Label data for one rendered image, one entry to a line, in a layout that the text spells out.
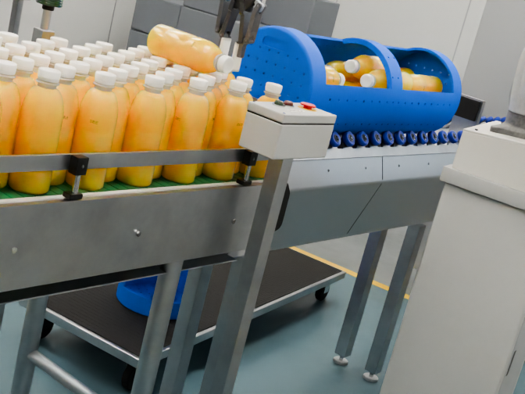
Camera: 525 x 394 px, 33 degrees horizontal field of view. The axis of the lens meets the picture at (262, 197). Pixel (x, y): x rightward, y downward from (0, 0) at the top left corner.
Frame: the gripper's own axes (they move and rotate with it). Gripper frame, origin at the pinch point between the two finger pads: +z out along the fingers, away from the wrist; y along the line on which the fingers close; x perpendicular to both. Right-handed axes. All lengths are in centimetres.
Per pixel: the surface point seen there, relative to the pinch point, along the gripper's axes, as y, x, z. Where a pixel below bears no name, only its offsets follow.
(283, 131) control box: -33.3, 16.6, 8.4
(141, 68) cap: -6.2, 33.7, 3.2
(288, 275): 55, -132, 102
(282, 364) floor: 19, -90, 116
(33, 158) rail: -21, 69, 17
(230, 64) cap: -13.7, 15.1, -0.6
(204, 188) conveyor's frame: -21.2, 23.0, 25.0
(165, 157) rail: -20.6, 36.3, 17.9
